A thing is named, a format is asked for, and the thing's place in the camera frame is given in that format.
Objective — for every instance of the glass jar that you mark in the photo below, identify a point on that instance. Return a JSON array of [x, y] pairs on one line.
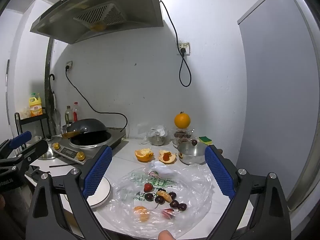
[[182, 135]]

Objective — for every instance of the grey door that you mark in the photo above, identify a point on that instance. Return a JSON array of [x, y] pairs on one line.
[[275, 80]]

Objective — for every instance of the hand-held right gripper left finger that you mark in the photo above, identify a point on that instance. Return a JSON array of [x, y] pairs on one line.
[[97, 172]]

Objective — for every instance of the grey vertical pipe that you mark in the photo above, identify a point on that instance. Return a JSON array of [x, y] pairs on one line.
[[48, 67]]

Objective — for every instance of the steel induction cooker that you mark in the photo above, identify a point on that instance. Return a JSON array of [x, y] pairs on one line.
[[115, 136]]

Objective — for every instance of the crumpled clear plastic wrap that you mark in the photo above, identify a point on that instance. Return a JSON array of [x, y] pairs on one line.
[[158, 129]]

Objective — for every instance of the red strawberry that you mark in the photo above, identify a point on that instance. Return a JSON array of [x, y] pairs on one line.
[[168, 213], [147, 187]]

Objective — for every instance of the steel pot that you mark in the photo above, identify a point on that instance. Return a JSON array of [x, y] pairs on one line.
[[191, 160]]

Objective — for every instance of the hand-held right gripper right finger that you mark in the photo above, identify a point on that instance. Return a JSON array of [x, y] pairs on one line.
[[220, 172]]

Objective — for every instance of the printed clear plastic bag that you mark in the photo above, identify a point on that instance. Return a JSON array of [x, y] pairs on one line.
[[190, 185]]

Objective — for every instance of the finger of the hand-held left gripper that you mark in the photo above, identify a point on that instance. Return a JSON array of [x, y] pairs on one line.
[[33, 152], [20, 139]]

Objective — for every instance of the green yellow sponge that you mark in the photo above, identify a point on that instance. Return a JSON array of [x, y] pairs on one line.
[[205, 139]]

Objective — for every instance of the dark oil bottle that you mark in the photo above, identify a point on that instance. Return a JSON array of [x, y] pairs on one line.
[[68, 116]]

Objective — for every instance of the small wall socket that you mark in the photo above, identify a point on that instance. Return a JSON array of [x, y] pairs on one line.
[[70, 63]]

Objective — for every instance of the black metal rack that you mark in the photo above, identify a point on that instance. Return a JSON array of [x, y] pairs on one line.
[[17, 120]]

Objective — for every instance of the black folded umbrella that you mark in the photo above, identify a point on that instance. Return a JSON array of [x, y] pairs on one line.
[[51, 97]]

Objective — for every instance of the small red fruit piece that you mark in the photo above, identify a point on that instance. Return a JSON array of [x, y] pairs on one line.
[[165, 157]]

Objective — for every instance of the black chopstick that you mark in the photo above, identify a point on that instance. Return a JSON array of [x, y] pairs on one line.
[[62, 165]]

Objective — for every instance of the yellow detergent bottle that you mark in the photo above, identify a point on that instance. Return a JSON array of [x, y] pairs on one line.
[[35, 108]]

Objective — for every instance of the gold cooker knob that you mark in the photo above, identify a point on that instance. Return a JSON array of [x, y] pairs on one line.
[[80, 157], [56, 145]]

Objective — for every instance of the steel wok lid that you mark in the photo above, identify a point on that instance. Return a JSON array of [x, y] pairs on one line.
[[51, 154]]

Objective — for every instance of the steel pot lid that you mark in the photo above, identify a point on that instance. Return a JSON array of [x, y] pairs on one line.
[[191, 148]]

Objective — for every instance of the dark red cherry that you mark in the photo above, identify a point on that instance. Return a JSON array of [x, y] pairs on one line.
[[161, 189], [149, 196], [174, 203], [159, 200], [172, 195], [182, 207]]

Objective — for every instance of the small metal container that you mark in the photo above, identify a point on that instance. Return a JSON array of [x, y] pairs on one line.
[[33, 171]]

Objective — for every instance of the whole orange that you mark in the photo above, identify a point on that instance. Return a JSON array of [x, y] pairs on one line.
[[182, 120]]

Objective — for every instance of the small orange peel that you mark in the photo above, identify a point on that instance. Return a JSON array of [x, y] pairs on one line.
[[172, 158]]

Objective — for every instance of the large orange peel half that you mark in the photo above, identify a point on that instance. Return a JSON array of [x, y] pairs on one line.
[[143, 155]]

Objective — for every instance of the white plate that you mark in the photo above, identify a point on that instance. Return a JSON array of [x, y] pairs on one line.
[[101, 195]]

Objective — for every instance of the person's right hand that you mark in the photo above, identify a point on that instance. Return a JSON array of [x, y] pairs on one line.
[[165, 235]]

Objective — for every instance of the white wall socket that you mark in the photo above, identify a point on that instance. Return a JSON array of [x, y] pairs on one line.
[[187, 45]]

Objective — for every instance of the orange segment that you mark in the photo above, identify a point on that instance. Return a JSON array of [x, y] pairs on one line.
[[140, 209], [144, 217], [165, 196]]

